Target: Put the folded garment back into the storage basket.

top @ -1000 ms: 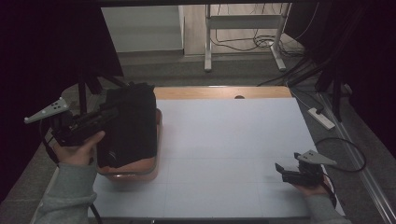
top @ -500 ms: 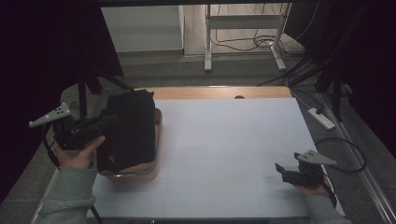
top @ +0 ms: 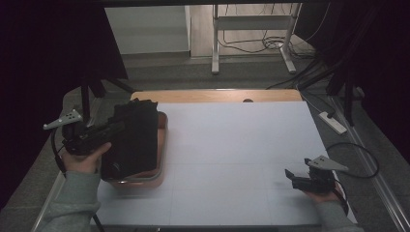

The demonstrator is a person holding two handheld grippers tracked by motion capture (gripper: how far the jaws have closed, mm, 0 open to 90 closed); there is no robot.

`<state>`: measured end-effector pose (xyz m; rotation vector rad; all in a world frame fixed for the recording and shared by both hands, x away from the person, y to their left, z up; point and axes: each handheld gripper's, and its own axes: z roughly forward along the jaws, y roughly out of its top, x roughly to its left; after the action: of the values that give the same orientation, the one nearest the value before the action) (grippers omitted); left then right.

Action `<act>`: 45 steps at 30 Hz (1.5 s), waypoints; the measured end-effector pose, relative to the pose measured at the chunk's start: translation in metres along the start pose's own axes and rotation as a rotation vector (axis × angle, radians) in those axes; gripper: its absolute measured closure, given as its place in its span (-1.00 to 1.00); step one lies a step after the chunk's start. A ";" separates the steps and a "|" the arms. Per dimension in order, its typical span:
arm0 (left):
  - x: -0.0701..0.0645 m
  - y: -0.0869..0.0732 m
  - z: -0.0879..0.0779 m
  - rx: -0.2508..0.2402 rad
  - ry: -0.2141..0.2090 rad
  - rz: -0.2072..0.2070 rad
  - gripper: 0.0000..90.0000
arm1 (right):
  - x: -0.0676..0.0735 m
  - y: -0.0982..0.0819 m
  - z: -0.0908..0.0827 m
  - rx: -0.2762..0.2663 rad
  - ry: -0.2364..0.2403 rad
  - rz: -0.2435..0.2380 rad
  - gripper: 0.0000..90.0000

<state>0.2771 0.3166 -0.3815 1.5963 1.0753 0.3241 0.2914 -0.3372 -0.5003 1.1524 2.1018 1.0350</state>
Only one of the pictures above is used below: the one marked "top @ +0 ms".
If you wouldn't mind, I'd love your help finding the black stand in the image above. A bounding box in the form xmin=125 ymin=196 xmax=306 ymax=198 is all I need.
xmin=325 ymin=62 xmax=360 ymax=128
xmin=79 ymin=74 xmax=138 ymax=129

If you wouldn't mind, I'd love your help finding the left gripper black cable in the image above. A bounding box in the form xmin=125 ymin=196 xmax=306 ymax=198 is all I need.
xmin=50 ymin=128 xmax=106 ymax=232

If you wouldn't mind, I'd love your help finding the person's left hand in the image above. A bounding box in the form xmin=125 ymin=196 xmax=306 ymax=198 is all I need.
xmin=61 ymin=142 xmax=112 ymax=175

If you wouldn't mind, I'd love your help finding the person's right hand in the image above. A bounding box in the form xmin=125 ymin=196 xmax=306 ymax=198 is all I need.
xmin=304 ymin=185 xmax=343 ymax=205

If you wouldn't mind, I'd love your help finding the white metal desk frame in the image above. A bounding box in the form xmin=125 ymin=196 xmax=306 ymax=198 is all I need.
xmin=211 ymin=3 xmax=303 ymax=75

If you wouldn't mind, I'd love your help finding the white table mat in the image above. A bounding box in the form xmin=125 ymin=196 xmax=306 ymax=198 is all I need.
xmin=90 ymin=101 xmax=358 ymax=226

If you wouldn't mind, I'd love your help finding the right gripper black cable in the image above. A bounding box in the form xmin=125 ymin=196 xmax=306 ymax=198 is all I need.
xmin=326 ymin=142 xmax=381 ymax=179

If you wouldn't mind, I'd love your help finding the white power strip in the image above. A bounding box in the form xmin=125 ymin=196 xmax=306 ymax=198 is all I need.
xmin=318 ymin=111 xmax=348 ymax=135

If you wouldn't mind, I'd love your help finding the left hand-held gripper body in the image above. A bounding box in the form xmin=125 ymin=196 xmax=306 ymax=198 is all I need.
xmin=43 ymin=108 xmax=113 ymax=157

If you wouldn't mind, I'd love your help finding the white panel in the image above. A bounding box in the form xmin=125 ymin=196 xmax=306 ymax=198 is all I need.
xmin=104 ymin=5 xmax=191 ymax=56

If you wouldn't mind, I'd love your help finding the dark curtain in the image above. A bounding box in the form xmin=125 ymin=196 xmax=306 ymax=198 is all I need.
xmin=294 ymin=0 xmax=410 ymax=162
xmin=0 ymin=0 xmax=130 ymax=207

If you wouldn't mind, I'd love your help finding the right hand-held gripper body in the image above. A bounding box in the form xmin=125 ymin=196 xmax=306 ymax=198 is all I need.
xmin=291 ymin=155 xmax=350 ymax=194

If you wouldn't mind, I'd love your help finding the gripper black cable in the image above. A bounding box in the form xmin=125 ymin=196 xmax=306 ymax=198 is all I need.
xmin=50 ymin=128 xmax=106 ymax=232
xmin=326 ymin=142 xmax=381 ymax=179

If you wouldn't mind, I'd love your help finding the black cloth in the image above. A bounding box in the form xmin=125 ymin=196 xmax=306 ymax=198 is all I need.
xmin=100 ymin=98 xmax=160 ymax=182

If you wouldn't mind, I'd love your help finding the aluminium rail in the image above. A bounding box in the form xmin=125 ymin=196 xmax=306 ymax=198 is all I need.
xmin=328 ymin=96 xmax=410 ymax=232
xmin=31 ymin=96 xmax=102 ymax=232

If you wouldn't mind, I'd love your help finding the orange storage basket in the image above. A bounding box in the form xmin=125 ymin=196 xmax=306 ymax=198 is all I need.
xmin=102 ymin=110 xmax=169 ymax=189

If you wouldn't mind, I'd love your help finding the bundle of floor cables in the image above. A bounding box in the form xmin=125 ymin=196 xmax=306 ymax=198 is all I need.
xmin=217 ymin=3 xmax=333 ymax=61

